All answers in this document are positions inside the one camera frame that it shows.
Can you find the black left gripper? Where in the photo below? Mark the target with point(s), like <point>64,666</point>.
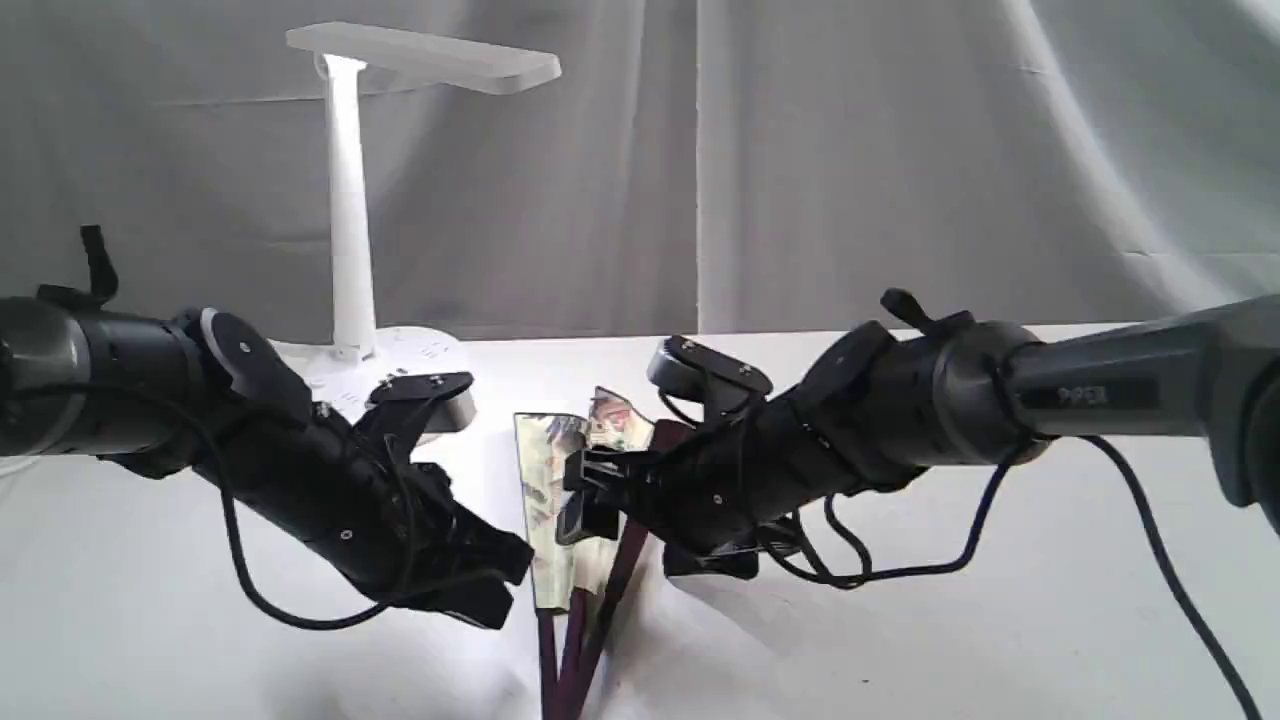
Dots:
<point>387,524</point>

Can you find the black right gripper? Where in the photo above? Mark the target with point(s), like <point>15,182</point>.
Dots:
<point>718,484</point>

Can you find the painted paper folding fan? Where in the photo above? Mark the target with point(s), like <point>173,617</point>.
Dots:
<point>577,589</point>

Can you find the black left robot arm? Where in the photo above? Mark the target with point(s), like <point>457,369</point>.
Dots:
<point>207,393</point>

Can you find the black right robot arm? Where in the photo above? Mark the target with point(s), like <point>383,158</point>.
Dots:
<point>874,412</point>

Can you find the white desk lamp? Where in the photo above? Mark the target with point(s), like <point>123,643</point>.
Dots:
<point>363,356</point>

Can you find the grey backdrop curtain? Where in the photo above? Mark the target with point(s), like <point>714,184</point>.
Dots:
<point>716,166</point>

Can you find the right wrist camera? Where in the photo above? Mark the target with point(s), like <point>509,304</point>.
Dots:
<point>690,371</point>

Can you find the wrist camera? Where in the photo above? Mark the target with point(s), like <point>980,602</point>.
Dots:
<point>415,409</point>
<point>690,371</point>

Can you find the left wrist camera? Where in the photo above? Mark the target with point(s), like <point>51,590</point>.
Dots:
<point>415,409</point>

